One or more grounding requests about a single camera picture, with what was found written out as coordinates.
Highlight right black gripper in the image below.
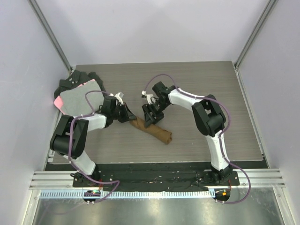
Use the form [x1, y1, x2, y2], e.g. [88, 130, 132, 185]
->
[142, 100, 169, 128]

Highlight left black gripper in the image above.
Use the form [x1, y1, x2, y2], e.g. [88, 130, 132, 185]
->
[111, 102, 136, 123]

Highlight brown cloth napkin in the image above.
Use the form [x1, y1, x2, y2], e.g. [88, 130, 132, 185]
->
[129, 117, 172, 144]

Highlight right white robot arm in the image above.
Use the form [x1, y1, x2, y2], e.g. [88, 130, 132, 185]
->
[142, 82, 233, 185]

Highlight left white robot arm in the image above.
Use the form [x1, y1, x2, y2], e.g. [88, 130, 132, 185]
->
[50, 96, 136, 187]

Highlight grey cloth napkin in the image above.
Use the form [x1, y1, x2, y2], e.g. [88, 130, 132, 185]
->
[60, 82, 104, 116]

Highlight pink cloth napkin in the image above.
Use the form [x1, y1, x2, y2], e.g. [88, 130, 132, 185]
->
[53, 79, 96, 114]

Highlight black cloth pile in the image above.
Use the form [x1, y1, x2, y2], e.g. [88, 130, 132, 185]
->
[54, 70, 109, 99]

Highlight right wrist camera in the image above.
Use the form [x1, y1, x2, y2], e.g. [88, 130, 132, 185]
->
[142, 90, 156, 105]

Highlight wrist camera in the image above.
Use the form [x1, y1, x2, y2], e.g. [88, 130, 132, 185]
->
[109, 92, 124, 105]
[142, 90, 156, 105]

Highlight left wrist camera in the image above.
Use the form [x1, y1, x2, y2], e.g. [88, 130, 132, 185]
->
[109, 92, 124, 105]

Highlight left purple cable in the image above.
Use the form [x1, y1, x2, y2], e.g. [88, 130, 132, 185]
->
[69, 90, 120, 215]

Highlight purple cable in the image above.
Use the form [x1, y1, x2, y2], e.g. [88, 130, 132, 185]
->
[143, 74, 252, 206]
[69, 90, 120, 215]

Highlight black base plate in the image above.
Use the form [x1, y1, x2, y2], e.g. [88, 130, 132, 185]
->
[71, 162, 240, 192]

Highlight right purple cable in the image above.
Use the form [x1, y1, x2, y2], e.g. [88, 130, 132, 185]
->
[143, 74, 252, 206]

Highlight white slotted cable duct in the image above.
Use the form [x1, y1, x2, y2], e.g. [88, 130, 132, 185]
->
[39, 189, 215, 199]

